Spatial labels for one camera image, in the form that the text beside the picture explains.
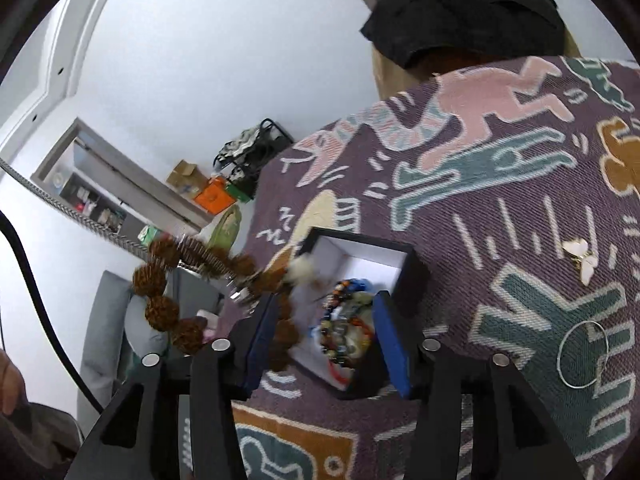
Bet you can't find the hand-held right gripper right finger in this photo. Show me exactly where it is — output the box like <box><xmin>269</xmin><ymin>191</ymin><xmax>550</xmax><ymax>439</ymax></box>
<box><xmin>372</xmin><ymin>290</ymin><xmax>586</xmax><ymax>480</ymax></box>

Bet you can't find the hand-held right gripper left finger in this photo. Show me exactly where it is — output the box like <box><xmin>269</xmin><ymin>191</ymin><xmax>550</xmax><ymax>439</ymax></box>
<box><xmin>65</xmin><ymin>292</ymin><xmax>281</xmax><ymax>480</ymax></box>

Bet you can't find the pile of jewelry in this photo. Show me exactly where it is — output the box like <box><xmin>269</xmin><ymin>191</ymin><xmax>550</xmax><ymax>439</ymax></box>
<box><xmin>310</xmin><ymin>277</ymin><xmax>381</xmax><ymax>388</ymax></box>

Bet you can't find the black gift box white inside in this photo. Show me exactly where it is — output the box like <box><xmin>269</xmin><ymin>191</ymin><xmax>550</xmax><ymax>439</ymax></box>
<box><xmin>287</xmin><ymin>227</ymin><xmax>431</xmax><ymax>401</ymax></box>

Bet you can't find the brown seed bead bracelet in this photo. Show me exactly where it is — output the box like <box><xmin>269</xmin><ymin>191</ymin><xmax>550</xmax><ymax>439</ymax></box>
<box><xmin>132</xmin><ymin>237</ymin><xmax>323</xmax><ymax>373</ymax></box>

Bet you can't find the person's left hand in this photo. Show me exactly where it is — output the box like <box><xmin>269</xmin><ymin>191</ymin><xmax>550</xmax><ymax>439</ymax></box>
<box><xmin>0</xmin><ymin>349</ymin><xmax>28</xmax><ymax>416</ymax></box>

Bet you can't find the grey pillow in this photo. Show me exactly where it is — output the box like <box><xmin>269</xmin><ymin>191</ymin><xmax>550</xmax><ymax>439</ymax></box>
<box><xmin>124</xmin><ymin>292</ymin><xmax>171</xmax><ymax>356</ymax></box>

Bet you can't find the green floor rug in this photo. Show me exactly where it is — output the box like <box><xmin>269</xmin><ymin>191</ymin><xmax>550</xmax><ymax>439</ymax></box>
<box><xmin>207</xmin><ymin>205</ymin><xmax>243</xmax><ymax>251</ymax></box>

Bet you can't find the purple printed blanket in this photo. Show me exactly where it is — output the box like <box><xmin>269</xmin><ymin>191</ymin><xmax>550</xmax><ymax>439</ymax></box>
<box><xmin>215</xmin><ymin>55</ymin><xmax>640</xmax><ymax>480</ymax></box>

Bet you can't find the orange paper bag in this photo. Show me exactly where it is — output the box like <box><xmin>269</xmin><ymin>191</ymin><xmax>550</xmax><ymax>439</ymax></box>
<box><xmin>194</xmin><ymin>180</ymin><xmax>237</xmax><ymax>216</ymax></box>

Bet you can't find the green bag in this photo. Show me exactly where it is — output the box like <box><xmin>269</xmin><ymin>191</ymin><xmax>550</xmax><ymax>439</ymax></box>
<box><xmin>225</xmin><ymin>180</ymin><xmax>253</xmax><ymax>204</ymax></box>

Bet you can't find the grey sofa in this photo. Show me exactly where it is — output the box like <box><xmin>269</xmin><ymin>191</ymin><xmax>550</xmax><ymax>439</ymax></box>
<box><xmin>77</xmin><ymin>270</ymin><xmax>226</xmax><ymax>426</ymax></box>

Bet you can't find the brown cardboard box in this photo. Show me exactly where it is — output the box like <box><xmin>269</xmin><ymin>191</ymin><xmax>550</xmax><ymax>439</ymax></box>
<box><xmin>166</xmin><ymin>160</ymin><xmax>208</xmax><ymax>193</ymax></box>

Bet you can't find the striped cloth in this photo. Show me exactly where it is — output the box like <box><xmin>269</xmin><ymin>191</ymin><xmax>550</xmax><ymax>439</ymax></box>
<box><xmin>217</xmin><ymin>127</ymin><xmax>261</xmax><ymax>162</ymax></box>

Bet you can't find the black shoe rack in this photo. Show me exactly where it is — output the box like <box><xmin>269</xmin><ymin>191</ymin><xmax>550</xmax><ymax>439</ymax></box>
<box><xmin>214</xmin><ymin>118</ymin><xmax>293</xmax><ymax>196</ymax></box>

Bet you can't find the white butterfly clip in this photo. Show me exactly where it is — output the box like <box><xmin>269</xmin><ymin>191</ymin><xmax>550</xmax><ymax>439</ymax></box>
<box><xmin>561</xmin><ymin>239</ymin><xmax>598</xmax><ymax>281</ymax></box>

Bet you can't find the person's grey clothing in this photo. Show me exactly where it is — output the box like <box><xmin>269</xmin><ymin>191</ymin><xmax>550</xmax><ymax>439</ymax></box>
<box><xmin>0</xmin><ymin>402</ymin><xmax>83</xmax><ymax>480</ymax></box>

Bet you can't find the black jacket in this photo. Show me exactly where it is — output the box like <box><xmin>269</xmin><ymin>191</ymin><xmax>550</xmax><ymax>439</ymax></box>
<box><xmin>360</xmin><ymin>0</ymin><xmax>568</xmax><ymax>68</ymax></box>

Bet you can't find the silver hoop bracelet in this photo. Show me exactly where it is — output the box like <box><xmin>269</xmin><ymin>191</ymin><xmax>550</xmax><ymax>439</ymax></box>
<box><xmin>558</xmin><ymin>321</ymin><xmax>611</xmax><ymax>389</ymax></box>

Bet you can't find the black cable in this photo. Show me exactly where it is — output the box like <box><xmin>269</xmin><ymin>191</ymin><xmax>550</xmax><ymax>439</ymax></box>
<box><xmin>0</xmin><ymin>210</ymin><xmax>103</xmax><ymax>416</ymax></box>

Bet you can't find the braided silver cable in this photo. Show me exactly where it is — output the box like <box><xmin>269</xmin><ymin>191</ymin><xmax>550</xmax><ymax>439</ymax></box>
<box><xmin>0</xmin><ymin>157</ymin><xmax>151</xmax><ymax>261</ymax></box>

